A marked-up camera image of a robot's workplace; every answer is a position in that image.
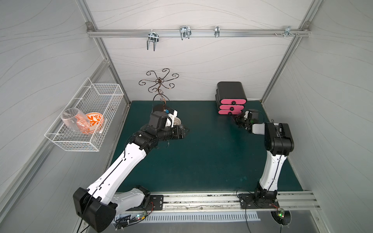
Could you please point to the metal hook clamp middle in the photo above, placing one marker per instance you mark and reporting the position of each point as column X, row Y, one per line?
column 185, row 32

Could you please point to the metal bracket right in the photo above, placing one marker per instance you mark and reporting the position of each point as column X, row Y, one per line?
column 287, row 33

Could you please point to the white woven basket bowl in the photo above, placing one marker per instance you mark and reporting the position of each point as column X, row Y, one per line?
column 177, row 121

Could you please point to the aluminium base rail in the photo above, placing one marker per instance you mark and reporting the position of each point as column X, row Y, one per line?
column 214, row 201

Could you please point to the pink bottom drawer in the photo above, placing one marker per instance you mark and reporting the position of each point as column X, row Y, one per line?
column 229, row 112

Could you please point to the pink top drawer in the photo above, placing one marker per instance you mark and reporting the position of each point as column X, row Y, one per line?
column 233, row 101

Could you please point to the black pink drawer cabinet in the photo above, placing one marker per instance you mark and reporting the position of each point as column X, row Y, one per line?
column 229, row 90

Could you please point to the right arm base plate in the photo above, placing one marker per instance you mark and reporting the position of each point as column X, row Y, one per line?
column 249, row 201

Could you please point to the orange patterned bowl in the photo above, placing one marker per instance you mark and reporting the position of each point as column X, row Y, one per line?
column 90, row 123

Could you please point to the clear glass cup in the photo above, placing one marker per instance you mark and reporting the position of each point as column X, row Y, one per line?
column 68, row 117

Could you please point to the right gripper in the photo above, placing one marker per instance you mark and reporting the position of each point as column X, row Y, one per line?
column 241, row 120

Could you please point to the white wire wall basket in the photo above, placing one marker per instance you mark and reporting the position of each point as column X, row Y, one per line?
column 103, row 98

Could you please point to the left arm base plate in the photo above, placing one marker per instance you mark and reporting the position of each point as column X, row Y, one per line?
column 152, row 202

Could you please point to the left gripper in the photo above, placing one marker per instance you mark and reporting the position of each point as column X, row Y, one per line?
column 180, row 131

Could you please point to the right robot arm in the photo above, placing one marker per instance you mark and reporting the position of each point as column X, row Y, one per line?
column 278, row 143

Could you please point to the pink drawer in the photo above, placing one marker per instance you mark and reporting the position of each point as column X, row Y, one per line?
column 233, row 101
column 231, row 107
column 229, row 112

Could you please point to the white vent grille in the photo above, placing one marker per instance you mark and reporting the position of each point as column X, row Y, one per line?
column 205, row 217

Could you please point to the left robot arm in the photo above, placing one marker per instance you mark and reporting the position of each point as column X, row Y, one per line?
column 98, row 205

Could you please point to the metal hook clamp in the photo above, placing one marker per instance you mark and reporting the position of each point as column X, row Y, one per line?
column 153, row 38
column 185, row 32

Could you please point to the small metal hook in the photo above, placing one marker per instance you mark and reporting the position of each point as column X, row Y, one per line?
column 217, row 32

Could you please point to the metal hook clamp left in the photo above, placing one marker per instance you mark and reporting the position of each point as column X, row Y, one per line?
column 153, row 38

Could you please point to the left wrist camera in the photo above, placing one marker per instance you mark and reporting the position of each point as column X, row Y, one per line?
column 171, row 115

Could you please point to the horizontal aluminium rail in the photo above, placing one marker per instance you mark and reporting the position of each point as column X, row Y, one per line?
column 195, row 33

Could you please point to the metal scroll jewelry stand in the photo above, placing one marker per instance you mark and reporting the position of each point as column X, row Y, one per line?
column 159, row 102

